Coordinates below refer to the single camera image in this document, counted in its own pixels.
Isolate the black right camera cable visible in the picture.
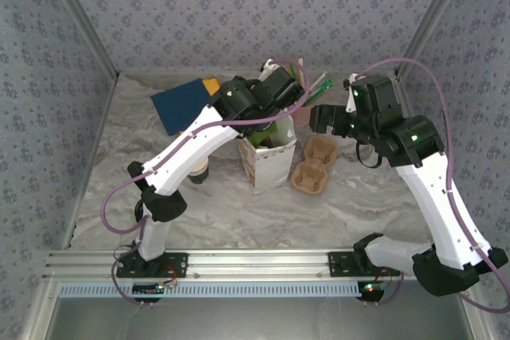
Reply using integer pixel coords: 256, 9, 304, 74
355, 139, 384, 170

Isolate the yellow paper napkin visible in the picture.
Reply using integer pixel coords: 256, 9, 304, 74
202, 76, 222, 97

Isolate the brown pulp cup carrier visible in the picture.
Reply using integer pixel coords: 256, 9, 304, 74
291, 135, 339, 197

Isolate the pink straw holder cup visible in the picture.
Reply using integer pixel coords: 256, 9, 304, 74
292, 101, 316, 128

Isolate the black and white paper cup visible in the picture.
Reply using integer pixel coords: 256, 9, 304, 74
186, 158, 210, 186

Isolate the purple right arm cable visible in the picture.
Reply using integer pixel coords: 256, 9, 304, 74
355, 57, 510, 314

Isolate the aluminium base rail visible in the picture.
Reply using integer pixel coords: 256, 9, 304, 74
43, 247, 478, 282

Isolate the white paper bag with handles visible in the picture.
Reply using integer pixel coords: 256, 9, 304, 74
237, 116, 298, 194

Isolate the white slotted cable duct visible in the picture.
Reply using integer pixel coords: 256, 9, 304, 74
59, 280, 367, 299

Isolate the small circuit board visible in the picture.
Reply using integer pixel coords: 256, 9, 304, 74
357, 282, 387, 295
132, 283, 165, 295

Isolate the aluminium frame post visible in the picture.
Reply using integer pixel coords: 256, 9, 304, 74
39, 0, 120, 80
394, 0, 475, 80

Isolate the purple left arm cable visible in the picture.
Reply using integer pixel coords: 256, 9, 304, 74
101, 59, 312, 306

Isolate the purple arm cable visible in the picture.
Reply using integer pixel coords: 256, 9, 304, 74
355, 57, 510, 314
101, 59, 312, 306

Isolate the green plastic stirrer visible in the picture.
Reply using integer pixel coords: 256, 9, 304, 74
306, 78, 335, 103

